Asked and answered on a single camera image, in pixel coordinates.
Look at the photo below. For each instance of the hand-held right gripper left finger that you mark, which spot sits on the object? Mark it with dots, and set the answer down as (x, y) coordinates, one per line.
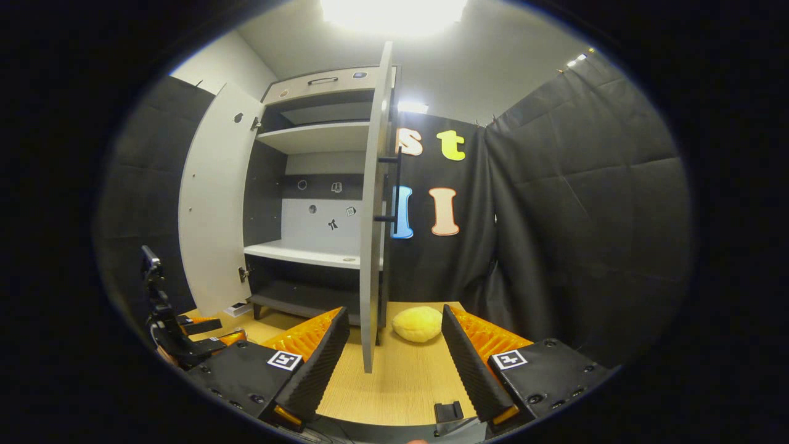
(320, 364)

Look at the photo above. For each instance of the grey cabinet door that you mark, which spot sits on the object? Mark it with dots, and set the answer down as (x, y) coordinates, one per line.
(212, 203)
(373, 246)

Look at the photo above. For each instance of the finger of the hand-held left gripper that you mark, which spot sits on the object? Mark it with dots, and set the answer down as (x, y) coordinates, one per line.
(197, 324)
(229, 338)

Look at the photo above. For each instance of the black backdrop cloth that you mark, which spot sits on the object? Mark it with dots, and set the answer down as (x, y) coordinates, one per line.
(585, 216)

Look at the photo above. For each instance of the double ceiling light panel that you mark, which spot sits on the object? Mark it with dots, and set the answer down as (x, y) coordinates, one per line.
(579, 59)

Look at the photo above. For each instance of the grey cabinet shelf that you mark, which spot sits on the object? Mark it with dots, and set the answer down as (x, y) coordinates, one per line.
(302, 251)
(314, 137)

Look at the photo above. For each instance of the small ceiling light panel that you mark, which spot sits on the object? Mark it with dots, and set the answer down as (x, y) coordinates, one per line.
(413, 108)

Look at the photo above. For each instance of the grey cabinet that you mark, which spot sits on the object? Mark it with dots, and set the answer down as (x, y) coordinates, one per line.
(320, 219)

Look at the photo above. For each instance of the large ceiling light panel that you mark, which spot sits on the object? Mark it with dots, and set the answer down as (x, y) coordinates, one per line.
(394, 15)

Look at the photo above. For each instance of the metal door hinge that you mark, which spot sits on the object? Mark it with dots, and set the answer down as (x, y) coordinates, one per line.
(255, 123)
(243, 273)

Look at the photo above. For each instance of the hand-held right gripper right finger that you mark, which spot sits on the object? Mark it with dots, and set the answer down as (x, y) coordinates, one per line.
(468, 364)

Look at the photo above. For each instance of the yellow plush toy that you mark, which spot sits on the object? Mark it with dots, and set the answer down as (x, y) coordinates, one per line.
(417, 324)

